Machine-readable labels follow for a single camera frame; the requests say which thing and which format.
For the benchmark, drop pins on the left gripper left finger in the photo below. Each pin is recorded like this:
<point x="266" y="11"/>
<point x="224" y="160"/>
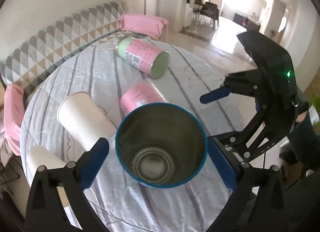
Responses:
<point x="56" y="200"/>

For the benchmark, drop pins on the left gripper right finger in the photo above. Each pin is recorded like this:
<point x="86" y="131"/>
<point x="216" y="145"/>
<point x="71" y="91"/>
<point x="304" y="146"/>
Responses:
<point x="256" y="202"/>

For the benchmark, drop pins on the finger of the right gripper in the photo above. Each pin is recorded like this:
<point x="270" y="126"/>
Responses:
<point x="215" y="95"/>

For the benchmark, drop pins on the black and blue can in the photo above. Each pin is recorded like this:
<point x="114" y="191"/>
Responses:
<point x="161" y="145"/>

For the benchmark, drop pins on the cream paper cup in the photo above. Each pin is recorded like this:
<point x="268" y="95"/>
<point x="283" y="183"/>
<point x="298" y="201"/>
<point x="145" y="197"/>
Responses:
<point x="39" y="155"/>

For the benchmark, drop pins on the pink paper wrapped cup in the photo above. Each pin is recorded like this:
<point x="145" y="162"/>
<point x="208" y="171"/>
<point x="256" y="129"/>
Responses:
<point x="142" y="93"/>

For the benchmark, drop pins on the white paper cup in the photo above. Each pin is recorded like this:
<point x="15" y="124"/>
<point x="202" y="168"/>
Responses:
<point x="84" y="120"/>

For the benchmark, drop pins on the white striped table cloth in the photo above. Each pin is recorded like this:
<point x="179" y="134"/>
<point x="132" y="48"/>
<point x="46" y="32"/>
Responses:
<point x="120" y="202"/>

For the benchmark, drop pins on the green and pink glass jar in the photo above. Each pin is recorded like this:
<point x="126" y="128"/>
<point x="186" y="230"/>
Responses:
<point x="144" y="56"/>

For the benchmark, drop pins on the dark dining chairs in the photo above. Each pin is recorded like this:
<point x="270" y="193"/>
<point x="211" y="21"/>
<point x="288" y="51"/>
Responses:
<point x="209" y="10"/>

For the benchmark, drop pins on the pink armrest cover right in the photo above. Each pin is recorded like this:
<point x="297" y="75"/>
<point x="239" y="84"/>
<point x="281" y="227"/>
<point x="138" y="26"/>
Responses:
<point x="153" y="26"/>

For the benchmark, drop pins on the pink armrest cover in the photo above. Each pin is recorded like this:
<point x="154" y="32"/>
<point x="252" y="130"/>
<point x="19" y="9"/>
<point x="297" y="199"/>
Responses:
<point x="13" y="116"/>
<point x="153" y="26"/>

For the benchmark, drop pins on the pink armrest cover left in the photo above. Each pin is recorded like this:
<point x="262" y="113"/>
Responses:
<point x="13" y="116"/>

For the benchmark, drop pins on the diamond patterned sofa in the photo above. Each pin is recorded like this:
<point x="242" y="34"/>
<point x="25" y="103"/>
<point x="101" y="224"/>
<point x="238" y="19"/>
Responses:
<point x="32" y="62"/>

